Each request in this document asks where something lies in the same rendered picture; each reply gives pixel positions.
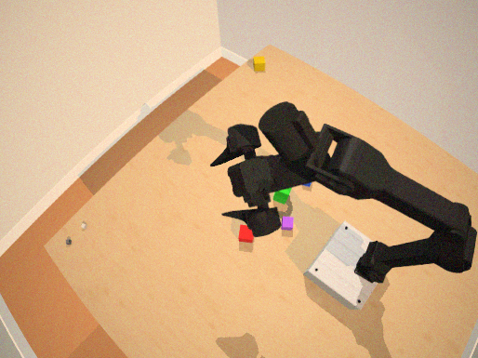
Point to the small purple block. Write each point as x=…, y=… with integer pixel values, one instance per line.
x=287, y=223

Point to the small yellow block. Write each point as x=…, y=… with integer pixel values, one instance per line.
x=259, y=64

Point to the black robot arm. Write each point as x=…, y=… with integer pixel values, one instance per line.
x=358, y=170

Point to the red block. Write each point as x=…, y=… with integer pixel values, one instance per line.
x=245, y=235

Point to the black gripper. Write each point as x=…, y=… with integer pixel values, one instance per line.
x=243, y=139

